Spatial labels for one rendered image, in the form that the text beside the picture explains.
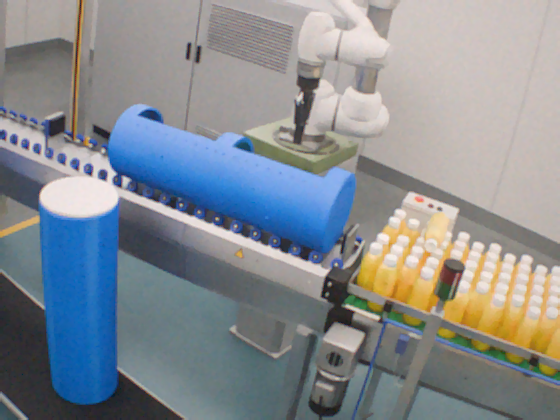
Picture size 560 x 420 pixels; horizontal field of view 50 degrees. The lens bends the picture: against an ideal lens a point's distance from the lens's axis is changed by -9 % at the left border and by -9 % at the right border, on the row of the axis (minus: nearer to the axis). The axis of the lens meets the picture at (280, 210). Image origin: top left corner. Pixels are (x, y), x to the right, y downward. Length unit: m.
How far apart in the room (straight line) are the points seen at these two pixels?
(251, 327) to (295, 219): 1.19
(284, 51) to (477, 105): 1.56
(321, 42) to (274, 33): 1.91
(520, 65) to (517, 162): 0.70
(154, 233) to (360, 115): 0.94
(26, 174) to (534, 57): 3.31
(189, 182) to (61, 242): 0.49
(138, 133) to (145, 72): 2.38
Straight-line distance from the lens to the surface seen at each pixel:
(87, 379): 2.56
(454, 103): 4.78
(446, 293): 1.75
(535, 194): 4.74
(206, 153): 2.21
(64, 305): 2.33
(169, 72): 4.53
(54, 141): 2.81
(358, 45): 1.99
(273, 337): 3.13
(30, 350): 2.92
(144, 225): 2.44
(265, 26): 3.93
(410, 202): 2.37
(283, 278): 2.22
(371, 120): 2.65
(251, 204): 2.14
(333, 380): 2.07
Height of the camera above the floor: 2.09
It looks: 28 degrees down
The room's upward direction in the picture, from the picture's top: 10 degrees clockwise
